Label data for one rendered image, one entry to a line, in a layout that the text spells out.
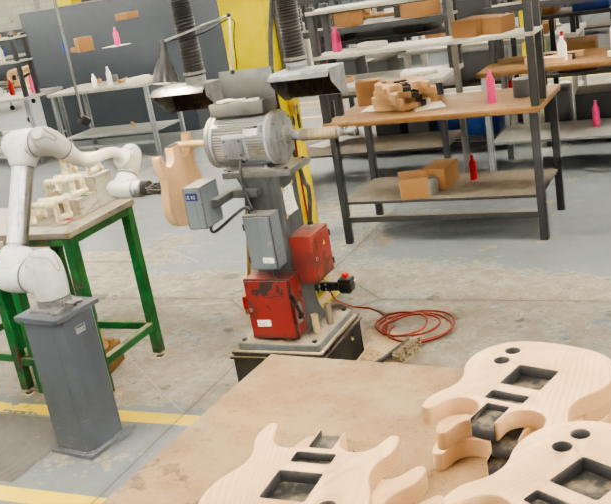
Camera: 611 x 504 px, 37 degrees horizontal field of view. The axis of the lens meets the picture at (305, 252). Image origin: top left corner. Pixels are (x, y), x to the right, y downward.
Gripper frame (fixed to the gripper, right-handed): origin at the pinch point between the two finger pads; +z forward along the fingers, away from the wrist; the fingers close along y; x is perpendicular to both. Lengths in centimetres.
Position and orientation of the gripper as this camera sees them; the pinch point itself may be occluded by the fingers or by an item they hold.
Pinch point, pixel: (177, 186)
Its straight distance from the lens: 457.4
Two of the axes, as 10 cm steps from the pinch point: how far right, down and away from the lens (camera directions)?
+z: 9.0, -0.1, -4.3
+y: -3.8, 4.5, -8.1
